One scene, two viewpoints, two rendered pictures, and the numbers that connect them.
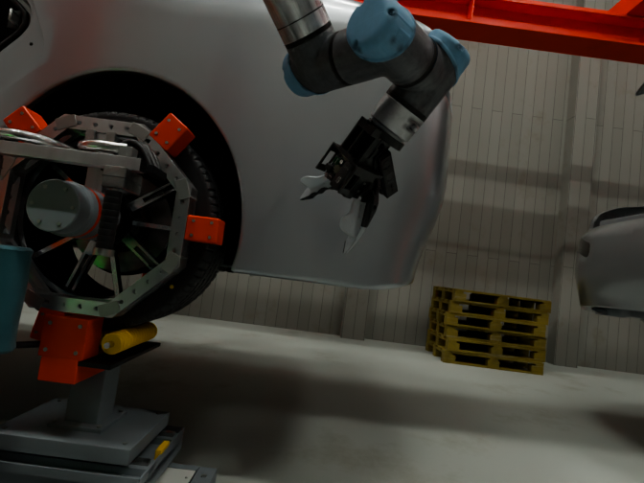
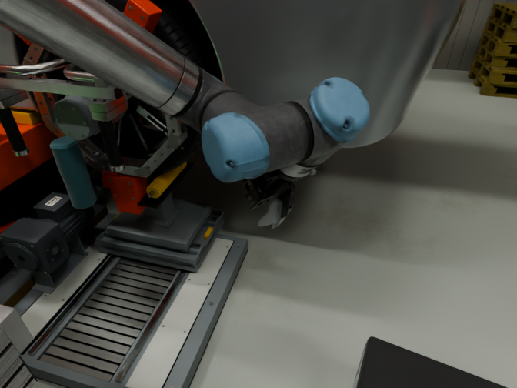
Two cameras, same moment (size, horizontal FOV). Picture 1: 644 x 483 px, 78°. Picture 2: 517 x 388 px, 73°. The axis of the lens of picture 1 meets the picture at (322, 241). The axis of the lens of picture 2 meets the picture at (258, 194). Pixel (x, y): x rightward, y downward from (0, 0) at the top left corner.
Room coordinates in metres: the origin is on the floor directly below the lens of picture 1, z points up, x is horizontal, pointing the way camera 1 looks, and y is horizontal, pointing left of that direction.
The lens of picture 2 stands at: (0.15, -0.16, 1.27)
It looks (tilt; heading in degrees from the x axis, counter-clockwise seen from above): 35 degrees down; 16
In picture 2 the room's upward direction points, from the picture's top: straight up
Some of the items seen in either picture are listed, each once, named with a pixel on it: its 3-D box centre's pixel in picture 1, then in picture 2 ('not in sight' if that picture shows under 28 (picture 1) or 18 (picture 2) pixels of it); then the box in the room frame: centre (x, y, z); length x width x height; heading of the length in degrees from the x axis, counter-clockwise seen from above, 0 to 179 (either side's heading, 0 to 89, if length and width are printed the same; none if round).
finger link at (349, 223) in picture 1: (349, 225); (270, 217); (0.65, -0.04, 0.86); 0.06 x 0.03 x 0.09; 140
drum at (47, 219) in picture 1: (78, 211); (93, 108); (1.05, 0.65, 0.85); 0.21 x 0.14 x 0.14; 0
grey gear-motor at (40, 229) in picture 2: not in sight; (65, 235); (1.02, 0.96, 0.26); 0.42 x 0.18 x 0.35; 0
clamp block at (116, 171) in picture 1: (123, 180); (108, 105); (0.92, 0.48, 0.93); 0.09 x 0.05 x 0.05; 0
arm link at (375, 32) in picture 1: (380, 46); (248, 136); (0.52, -0.04, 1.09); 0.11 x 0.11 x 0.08; 47
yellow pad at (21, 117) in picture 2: not in sight; (30, 112); (1.25, 1.16, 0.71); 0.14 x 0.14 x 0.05; 0
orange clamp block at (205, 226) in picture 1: (205, 230); not in sight; (1.13, 0.33, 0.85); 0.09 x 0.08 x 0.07; 90
